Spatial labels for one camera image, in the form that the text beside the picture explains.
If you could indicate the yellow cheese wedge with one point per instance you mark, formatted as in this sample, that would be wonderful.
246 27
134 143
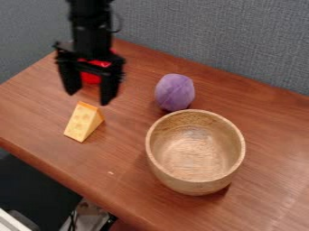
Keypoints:
84 120

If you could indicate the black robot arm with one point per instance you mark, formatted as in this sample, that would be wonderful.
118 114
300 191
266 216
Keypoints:
90 8

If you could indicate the red plastic cup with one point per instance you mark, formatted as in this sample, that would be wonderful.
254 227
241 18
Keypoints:
98 67

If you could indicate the grey metal table frame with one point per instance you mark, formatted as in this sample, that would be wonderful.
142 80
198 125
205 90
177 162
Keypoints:
88 218

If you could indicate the brown wooden bowl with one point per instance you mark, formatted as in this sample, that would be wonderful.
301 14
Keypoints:
195 149

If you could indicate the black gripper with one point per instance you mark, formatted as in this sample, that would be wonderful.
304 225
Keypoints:
92 35

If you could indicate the purple ball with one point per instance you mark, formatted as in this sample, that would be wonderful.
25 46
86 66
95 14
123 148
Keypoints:
174 92

